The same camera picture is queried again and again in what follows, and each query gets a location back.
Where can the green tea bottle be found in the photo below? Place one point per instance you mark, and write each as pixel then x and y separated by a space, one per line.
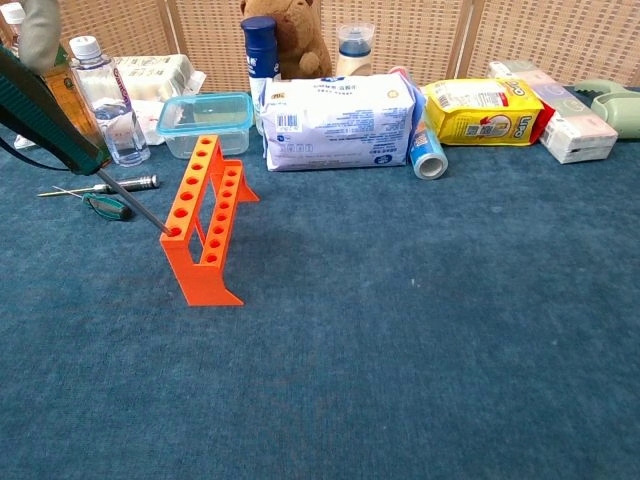
pixel 70 100

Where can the clear container blue lid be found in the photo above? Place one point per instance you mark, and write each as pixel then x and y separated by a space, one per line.
pixel 205 117

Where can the white egg carton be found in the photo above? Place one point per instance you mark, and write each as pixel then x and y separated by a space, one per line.
pixel 155 75

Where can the small green black screwdriver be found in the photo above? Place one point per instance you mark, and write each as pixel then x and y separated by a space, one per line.
pixel 110 207

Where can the pale green tape dispenser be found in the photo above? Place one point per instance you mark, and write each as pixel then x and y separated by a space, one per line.
pixel 620 110

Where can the silver black precision screwdriver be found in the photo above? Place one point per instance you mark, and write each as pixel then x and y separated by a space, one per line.
pixel 137 183

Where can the clear water bottle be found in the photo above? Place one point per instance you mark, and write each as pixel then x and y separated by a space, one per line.
pixel 112 110

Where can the woven rattan folding screen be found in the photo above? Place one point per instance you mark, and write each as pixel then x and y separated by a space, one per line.
pixel 525 35

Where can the orange tool rack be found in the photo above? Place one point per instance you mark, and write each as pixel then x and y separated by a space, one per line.
pixel 200 280

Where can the white pink snack bag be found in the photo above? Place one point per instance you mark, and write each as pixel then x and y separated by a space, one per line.
pixel 150 120

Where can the yellow snack bag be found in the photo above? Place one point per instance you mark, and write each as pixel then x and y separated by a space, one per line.
pixel 485 115

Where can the pastel tissue pack bundle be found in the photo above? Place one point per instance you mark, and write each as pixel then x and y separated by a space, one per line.
pixel 575 125

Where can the white wet wipes pack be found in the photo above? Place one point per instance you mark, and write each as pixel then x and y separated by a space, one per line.
pixel 340 125

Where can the brown capybara plush toy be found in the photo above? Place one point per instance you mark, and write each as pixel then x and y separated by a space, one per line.
pixel 305 35

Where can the blue table cloth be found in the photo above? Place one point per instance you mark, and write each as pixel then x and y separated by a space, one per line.
pixel 400 325

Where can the large green black screwdriver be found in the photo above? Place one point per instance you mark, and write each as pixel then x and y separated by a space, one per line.
pixel 45 120

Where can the blue white spray can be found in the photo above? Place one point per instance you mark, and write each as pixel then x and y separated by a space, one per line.
pixel 260 55

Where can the white sauce bottle clear cap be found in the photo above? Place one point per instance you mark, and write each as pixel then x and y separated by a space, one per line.
pixel 354 55

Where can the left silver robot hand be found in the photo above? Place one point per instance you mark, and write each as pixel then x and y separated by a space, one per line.
pixel 40 35

